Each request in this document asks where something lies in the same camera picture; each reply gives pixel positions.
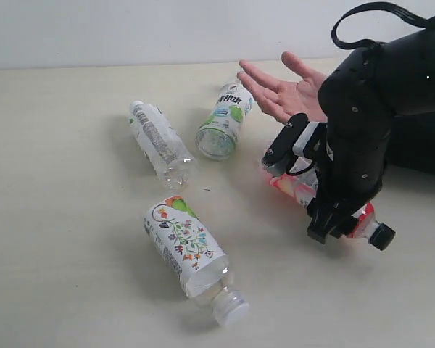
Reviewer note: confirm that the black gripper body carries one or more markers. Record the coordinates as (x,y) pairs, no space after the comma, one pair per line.
(358,130)

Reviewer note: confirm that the pink label bottle black cap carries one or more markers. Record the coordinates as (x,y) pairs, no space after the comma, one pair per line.
(296,177)

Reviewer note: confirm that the person's open hand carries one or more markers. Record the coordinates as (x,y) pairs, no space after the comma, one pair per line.
(282,99)

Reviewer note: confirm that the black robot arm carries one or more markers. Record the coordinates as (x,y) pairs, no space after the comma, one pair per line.
(377,82)

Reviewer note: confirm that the clear bottle white text label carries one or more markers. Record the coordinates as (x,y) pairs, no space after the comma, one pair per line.
(173,163)

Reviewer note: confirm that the wrist camera black grey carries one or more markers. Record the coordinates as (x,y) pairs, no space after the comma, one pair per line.
(298,148)

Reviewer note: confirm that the clear bottle floral label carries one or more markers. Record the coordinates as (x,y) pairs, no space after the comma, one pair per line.
(202,267)

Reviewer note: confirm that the clear bottle green lime label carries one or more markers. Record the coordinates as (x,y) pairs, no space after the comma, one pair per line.
(218,135)

